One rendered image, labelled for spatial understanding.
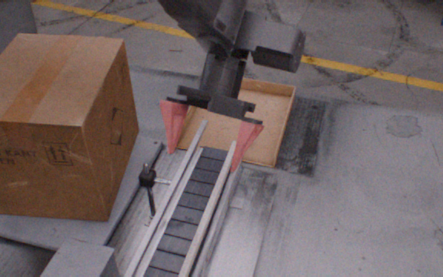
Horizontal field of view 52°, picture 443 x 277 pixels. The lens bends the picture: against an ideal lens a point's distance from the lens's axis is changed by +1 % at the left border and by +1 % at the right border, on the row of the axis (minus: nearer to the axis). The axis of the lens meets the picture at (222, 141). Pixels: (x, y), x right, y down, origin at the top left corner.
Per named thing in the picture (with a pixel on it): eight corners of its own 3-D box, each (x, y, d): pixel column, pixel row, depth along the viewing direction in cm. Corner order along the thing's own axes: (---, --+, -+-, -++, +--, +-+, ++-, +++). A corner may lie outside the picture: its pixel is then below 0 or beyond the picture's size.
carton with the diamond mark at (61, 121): (108, 222, 96) (81, 125, 78) (-2, 215, 98) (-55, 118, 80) (139, 130, 119) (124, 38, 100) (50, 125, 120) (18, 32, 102)
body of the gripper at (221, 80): (243, 115, 60) (257, 60, 59) (173, 97, 62) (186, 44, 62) (253, 116, 66) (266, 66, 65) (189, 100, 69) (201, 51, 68)
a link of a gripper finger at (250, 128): (241, 178, 60) (259, 109, 59) (192, 163, 62) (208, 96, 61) (252, 173, 66) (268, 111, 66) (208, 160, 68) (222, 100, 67)
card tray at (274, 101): (274, 168, 111) (274, 156, 108) (174, 148, 116) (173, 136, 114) (294, 97, 132) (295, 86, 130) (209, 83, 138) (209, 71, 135)
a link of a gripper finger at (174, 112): (193, 164, 62) (210, 97, 61) (147, 150, 64) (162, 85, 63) (208, 161, 68) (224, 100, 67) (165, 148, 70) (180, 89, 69)
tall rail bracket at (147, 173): (176, 228, 98) (170, 175, 87) (144, 220, 99) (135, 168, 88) (181, 216, 100) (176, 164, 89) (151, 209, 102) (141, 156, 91)
